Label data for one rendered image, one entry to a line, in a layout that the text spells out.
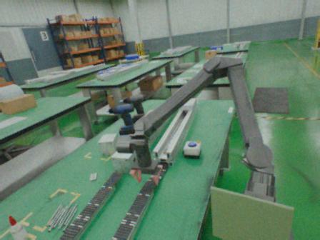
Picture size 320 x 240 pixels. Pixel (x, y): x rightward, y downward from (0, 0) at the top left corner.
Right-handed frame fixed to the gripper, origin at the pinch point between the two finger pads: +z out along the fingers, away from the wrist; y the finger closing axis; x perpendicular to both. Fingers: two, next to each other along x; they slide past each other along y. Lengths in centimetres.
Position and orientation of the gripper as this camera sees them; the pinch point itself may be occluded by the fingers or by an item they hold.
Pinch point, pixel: (148, 181)
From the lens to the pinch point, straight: 90.9
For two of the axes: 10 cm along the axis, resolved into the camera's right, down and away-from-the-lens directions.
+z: 1.3, 9.1, 3.9
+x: -2.9, 4.1, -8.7
